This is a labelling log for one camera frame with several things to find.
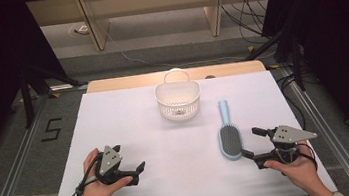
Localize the light wooden table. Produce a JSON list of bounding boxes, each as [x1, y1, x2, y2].
[[85, 58, 268, 95]]

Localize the white plastic basket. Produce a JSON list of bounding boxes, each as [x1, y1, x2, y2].
[[151, 65, 205, 125]]

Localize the person's left hand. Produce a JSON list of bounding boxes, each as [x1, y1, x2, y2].
[[67, 143, 136, 196]]

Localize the black floor cables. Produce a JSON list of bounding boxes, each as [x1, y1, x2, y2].
[[220, 0, 275, 45]]

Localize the light blue hairbrush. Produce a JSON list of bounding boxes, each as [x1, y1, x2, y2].
[[213, 97, 245, 163]]

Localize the black metal stand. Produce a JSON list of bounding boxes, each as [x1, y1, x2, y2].
[[240, 26, 308, 99], [16, 55, 93, 129]]

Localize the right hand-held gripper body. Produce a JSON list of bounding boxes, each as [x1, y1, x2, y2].
[[250, 120, 321, 172]]

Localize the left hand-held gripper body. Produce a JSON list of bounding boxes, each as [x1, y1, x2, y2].
[[91, 142, 141, 191]]

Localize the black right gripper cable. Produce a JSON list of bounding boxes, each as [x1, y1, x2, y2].
[[297, 140, 319, 173]]

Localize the person's right hand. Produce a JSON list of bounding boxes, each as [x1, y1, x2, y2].
[[261, 139, 323, 196]]

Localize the light wooden bench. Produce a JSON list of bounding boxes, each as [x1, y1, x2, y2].
[[25, 0, 283, 60]]

